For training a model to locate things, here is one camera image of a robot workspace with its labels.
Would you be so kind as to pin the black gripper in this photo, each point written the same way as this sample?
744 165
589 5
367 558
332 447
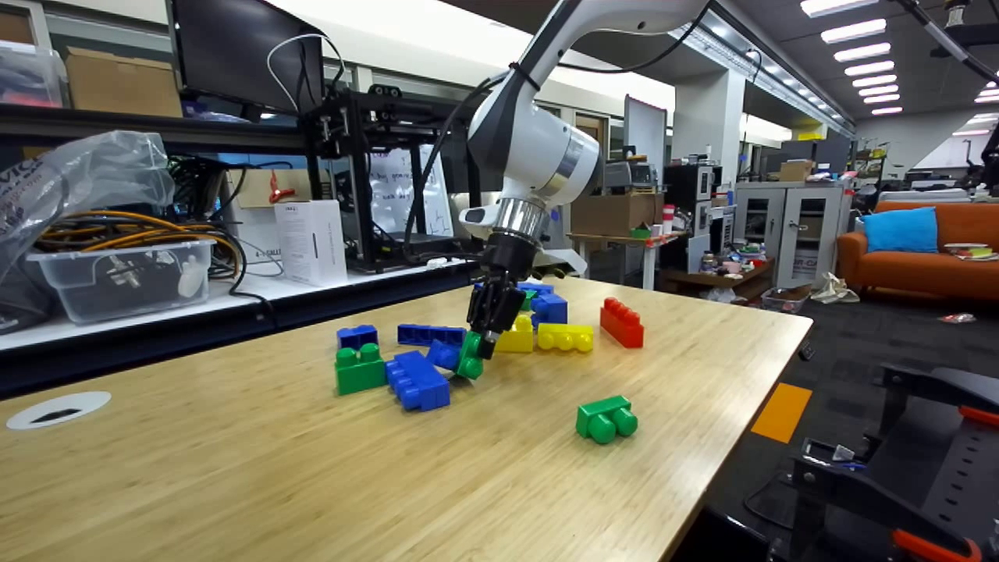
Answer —
508 257

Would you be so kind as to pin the green toy block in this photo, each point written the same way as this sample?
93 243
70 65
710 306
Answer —
470 360
528 299
359 370
608 420

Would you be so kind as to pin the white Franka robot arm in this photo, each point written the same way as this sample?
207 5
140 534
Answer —
542 156

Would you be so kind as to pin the square blue toy block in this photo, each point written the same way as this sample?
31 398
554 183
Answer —
548 306

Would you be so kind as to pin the long blue toy block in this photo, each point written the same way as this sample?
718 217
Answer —
418 381

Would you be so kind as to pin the red toy block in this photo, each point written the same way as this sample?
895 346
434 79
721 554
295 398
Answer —
621 322

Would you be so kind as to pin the small blue toy block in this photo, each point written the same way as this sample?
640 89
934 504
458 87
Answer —
358 334

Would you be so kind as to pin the small white side table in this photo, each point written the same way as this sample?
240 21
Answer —
634 253

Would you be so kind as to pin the brown cardboard box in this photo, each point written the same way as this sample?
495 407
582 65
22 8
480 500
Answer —
615 215
123 84

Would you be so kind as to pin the white cardboard box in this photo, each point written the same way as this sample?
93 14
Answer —
309 243

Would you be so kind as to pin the red small object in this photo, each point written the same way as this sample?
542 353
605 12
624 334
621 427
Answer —
279 188

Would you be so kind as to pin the white shelf board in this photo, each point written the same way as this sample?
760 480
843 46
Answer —
207 302

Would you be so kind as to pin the orange floor marker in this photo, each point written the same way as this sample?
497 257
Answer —
780 415

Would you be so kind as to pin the white cabinet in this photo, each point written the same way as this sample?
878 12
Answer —
791 235

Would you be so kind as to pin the black monitor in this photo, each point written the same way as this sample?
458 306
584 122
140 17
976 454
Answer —
245 52

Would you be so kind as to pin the clear plastic storage bin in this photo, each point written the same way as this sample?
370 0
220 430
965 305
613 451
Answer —
119 281

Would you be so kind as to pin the black shelf board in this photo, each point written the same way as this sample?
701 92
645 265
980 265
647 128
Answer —
135 127

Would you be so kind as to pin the black metal stand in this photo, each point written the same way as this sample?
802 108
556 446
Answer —
863 488

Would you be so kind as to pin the blue cushion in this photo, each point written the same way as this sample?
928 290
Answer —
899 228

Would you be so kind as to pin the orange sofa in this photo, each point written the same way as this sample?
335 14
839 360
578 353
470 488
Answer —
924 268

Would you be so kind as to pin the clear plastic bag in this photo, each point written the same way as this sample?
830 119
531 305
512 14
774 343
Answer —
72 188

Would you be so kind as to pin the ceiling light panel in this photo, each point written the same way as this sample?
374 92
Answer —
870 67
854 31
863 52
843 8

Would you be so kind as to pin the grey storage box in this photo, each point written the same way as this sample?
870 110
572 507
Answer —
28 72

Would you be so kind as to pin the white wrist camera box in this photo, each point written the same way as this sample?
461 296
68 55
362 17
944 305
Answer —
474 219

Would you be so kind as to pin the black frame 3D printer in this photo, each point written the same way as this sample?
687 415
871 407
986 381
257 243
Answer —
359 166

